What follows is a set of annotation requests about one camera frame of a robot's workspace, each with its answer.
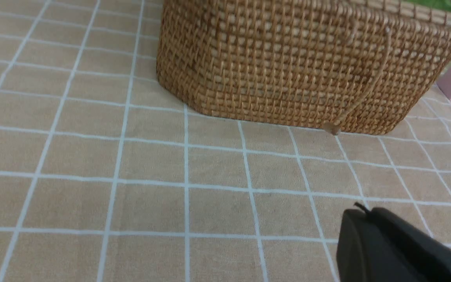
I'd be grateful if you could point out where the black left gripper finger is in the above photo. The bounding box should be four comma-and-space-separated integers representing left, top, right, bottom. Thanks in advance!
336, 202, 451, 282

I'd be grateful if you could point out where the woven wicker basket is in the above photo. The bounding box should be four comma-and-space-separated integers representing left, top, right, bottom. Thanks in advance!
156, 0, 451, 135

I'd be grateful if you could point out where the green fabric basket lining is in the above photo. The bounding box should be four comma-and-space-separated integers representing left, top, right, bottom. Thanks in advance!
406, 0, 451, 12

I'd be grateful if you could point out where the beige checkered tablecloth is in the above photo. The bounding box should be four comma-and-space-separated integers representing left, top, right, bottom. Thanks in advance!
0, 0, 451, 282

